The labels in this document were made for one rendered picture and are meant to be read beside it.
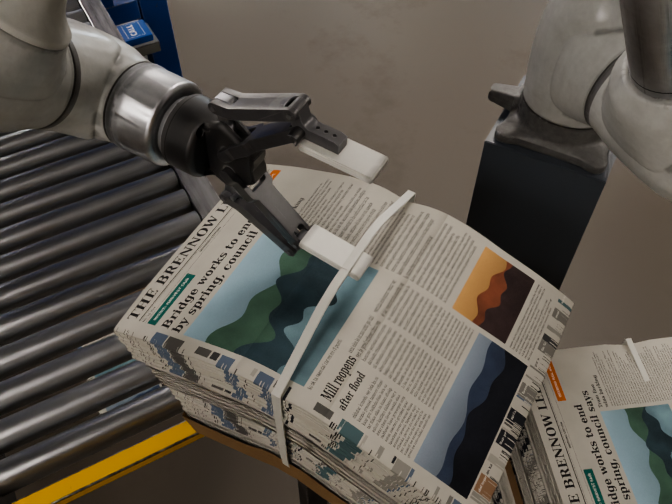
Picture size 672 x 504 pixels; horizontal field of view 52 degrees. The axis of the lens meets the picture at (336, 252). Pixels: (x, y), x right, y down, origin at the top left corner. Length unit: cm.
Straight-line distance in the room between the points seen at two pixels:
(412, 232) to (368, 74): 221
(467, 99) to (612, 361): 186
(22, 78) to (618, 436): 89
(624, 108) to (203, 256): 53
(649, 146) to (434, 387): 42
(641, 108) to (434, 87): 205
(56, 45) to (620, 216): 217
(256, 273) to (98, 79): 25
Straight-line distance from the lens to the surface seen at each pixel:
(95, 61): 70
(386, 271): 72
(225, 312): 72
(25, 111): 64
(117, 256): 130
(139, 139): 68
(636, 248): 248
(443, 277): 74
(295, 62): 301
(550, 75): 109
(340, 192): 80
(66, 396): 116
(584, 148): 116
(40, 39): 60
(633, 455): 109
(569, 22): 104
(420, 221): 77
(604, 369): 115
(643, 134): 92
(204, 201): 134
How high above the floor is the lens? 176
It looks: 51 degrees down
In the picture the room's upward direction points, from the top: straight up
